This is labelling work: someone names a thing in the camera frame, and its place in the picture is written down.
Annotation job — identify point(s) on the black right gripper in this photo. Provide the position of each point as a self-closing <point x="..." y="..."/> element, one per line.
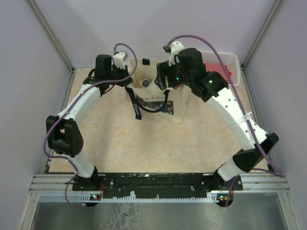
<point x="163" y="69"/>

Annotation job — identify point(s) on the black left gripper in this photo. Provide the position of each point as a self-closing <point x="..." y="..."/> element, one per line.
<point x="124" y="72"/>

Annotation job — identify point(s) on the beige canvas tote bag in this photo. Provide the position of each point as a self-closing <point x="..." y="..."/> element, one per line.
<point x="171" y="106"/>

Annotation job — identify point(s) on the beige bottle cream cap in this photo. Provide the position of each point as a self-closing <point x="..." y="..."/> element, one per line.
<point x="157" y="88"/>

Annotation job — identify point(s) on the white bottle dark cap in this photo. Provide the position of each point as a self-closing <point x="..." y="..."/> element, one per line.
<point x="145" y="84"/>

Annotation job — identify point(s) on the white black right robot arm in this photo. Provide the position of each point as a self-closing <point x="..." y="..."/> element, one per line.
<point x="255" y="142"/>

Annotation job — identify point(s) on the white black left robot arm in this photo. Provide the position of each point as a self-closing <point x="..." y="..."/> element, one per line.
<point x="64" y="136"/>

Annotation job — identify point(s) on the white plastic mesh basket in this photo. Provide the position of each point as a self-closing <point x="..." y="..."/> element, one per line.
<point x="230" y="60"/>

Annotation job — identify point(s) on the red cloth in basket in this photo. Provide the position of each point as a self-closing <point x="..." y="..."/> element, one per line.
<point x="215" y="67"/>

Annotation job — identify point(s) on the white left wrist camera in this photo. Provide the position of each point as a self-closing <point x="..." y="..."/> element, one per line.
<point x="120" y="59"/>

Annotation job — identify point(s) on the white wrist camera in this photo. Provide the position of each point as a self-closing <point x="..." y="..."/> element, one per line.
<point x="120" y="59"/>
<point x="173" y="49"/>

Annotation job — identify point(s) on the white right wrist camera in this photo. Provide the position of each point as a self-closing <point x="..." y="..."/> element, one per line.
<point x="173" y="49"/>

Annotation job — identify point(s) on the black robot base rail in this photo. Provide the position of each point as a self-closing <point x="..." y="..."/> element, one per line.
<point x="156" y="185"/>

